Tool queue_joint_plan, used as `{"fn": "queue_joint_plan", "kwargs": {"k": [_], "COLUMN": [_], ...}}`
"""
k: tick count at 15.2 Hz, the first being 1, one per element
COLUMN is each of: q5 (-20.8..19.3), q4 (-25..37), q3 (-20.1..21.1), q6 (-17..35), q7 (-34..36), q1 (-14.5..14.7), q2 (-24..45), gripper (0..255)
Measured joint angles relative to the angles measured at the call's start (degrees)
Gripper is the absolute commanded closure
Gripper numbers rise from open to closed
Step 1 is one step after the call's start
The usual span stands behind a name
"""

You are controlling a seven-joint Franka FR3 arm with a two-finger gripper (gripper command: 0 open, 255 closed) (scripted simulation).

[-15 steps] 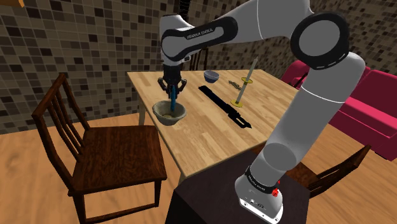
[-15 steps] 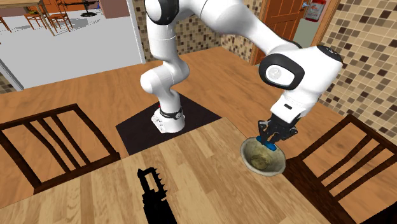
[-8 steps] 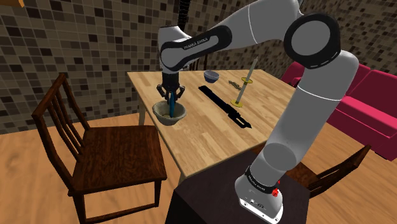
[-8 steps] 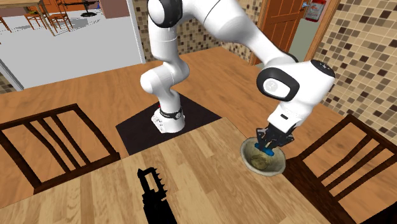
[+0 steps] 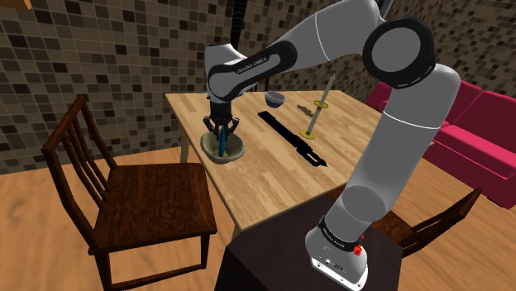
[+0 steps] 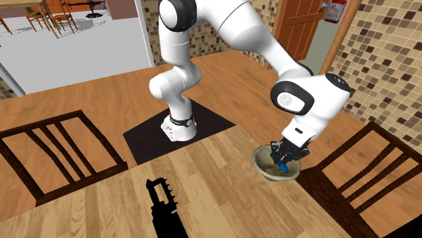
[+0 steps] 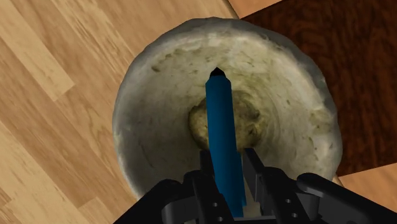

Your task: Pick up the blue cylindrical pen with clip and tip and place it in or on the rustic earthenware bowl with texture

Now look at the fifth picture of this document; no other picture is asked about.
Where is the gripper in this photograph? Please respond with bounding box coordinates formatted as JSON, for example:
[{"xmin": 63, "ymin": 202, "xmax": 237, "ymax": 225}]
[{"xmin": 202, "ymin": 100, "xmax": 241, "ymax": 136}]

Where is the blue pen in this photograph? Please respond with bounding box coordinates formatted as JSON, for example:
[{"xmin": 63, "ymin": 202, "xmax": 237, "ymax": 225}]
[{"xmin": 217, "ymin": 122, "xmax": 227, "ymax": 157}]

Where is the grey-beige bowl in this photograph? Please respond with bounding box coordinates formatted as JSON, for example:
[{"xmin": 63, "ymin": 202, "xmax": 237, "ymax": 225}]
[{"xmin": 200, "ymin": 131, "xmax": 246, "ymax": 165}]

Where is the small blue bowl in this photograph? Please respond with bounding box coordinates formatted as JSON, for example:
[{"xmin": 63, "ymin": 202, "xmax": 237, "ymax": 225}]
[{"xmin": 264, "ymin": 90, "xmax": 286, "ymax": 110}]

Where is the light wooden table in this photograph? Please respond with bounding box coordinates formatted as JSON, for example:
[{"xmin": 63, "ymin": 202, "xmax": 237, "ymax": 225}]
[{"xmin": 164, "ymin": 89, "xmax": 436, "ymax": 236}]

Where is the long black knife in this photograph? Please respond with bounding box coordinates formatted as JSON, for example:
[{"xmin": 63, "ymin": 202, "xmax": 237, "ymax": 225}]
[{"xmin": 257, "ymin": 110, "xmax": 329, "ymax": 168}]

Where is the grey rod with yellow discs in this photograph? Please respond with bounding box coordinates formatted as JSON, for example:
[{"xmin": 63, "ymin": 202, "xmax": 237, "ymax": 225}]
[{"xmin": 299, "ymin": 73, "xmax": 337, "ymax": 141}]

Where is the dark wooden chair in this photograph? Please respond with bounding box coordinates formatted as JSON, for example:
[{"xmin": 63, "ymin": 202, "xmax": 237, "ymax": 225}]
[
  {"xmin": 325, "ymin": 184, "xmax": 484, "ymax": 259},
  {"xmin": 41, "ymin": 94, "xmax": 218, "ymax": 291}
]

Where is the dark robot stand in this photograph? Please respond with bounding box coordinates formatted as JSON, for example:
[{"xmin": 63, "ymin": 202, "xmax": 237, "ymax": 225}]
[{"xmin": 214, "ymin": 196, "xmax": 404, "ymax": 291}]

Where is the crimson sofa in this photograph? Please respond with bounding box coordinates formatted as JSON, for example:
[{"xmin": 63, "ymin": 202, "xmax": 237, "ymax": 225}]
[{"xmin": 364, "ymin": 79, "xmax": 516, "ymax": 210}]

